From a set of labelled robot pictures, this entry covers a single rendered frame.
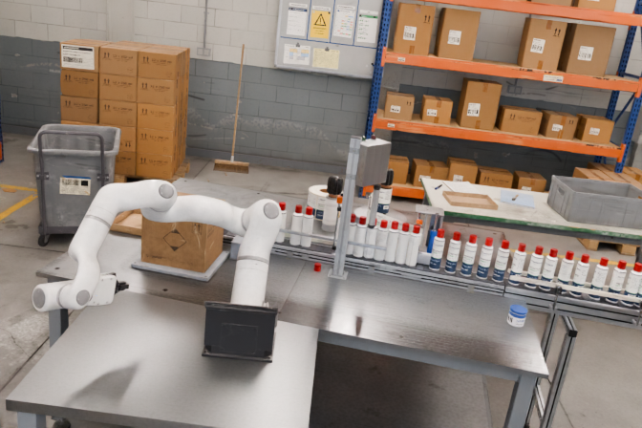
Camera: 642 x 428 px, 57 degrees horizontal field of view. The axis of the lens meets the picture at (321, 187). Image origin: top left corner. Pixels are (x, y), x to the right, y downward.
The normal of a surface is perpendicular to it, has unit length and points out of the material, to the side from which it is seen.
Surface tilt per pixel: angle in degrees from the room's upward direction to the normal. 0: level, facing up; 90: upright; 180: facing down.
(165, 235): 90
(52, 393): 0
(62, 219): 93
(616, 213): 90
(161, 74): 91
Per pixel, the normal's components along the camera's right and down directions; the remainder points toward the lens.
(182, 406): 0.11, -0.95
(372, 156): 0.70, 0.29
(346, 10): -0.04, 0.25
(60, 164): 0.26, 0.38
